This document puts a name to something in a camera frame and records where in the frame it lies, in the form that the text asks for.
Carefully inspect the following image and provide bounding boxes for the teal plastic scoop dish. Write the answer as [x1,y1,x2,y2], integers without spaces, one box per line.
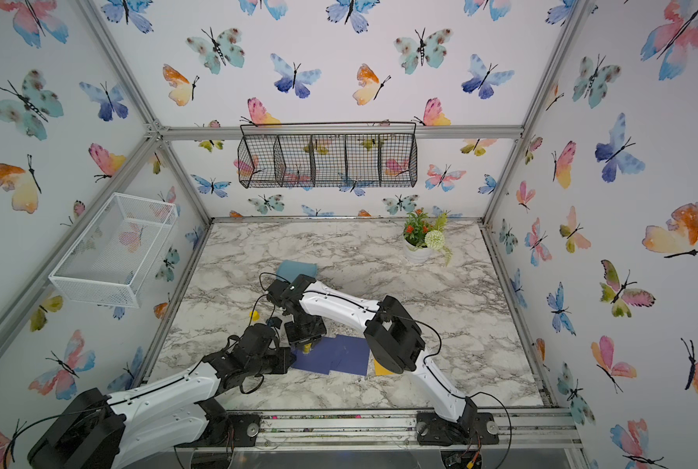
[276,260,318,283]

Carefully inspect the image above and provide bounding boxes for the yellow envelope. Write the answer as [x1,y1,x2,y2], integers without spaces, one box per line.
[373,360,394,376]

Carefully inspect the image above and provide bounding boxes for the black wire wall basket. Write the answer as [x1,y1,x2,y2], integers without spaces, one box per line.
[235,120,418,191]

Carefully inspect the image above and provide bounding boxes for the white mesh wall basket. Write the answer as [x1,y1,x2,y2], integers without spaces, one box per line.
[48,193,179,309]

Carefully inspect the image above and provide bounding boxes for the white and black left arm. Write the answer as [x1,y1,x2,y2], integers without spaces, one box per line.
[28,324,296,468]

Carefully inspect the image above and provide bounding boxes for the artificial flowers in white pot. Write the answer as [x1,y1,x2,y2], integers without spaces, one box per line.
[403,208,453,267]

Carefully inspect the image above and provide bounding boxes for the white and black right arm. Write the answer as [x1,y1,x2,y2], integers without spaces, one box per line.
[266,275,487,438]

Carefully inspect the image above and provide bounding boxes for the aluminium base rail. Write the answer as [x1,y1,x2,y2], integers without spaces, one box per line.
[90,409,584,453]

